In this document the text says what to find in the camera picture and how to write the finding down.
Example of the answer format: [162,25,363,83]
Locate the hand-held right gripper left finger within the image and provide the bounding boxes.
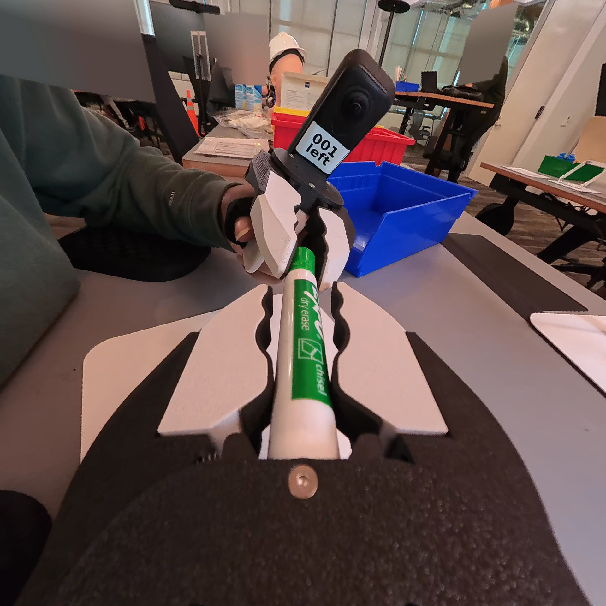
[157,284,276,451]

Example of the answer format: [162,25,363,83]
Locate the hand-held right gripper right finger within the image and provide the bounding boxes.
[330,280,449,437]

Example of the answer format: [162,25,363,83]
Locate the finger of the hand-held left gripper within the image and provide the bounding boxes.
[315,208,353,292]
[250,175,309,280]

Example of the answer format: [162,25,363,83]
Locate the green marker cap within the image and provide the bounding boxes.
[284,246,316,286]

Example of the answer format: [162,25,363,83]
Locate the blue plastic bin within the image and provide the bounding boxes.
[327,161,479,278]

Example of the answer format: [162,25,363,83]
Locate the small white whiteboard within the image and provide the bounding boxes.
[80,283,353,462]

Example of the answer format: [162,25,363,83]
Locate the green dry erase marker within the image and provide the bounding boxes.
[267,277,342,460]

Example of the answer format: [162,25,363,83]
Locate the person's left forearm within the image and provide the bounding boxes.
[0,76,247,249]

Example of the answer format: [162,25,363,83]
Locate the person's left hand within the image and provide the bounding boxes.
[218,183,285,287]

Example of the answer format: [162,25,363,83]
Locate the white cardboard box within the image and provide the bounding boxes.
[279,72,328,110]

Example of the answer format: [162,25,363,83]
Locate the red plastic bin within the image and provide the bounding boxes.
[271,113,416,166]

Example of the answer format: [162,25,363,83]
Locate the wooden standing desk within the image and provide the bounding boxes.
[392,90,495,177]

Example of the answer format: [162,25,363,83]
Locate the black floor lamp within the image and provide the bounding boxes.
[379,0,411,68]

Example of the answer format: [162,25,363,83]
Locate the blue white cartons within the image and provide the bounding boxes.
[234,83,264,112]

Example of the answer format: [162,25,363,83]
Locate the clear plastic bag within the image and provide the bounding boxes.
[215,106,275,131]

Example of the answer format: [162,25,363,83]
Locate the orange traffic cone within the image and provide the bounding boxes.
[185,90,201,139]

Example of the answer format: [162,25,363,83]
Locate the black sign stand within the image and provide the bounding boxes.
[141,34,200,163]

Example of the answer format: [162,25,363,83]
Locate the white door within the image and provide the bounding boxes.
[468,0,557,186]

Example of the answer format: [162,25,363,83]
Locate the black monitor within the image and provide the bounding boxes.
[149,0,223,74]

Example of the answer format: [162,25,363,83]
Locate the wooden desk black legs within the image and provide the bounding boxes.
[479,161,606,287]

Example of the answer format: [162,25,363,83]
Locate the green plastic bin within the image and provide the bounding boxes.
[537,153,606,184]

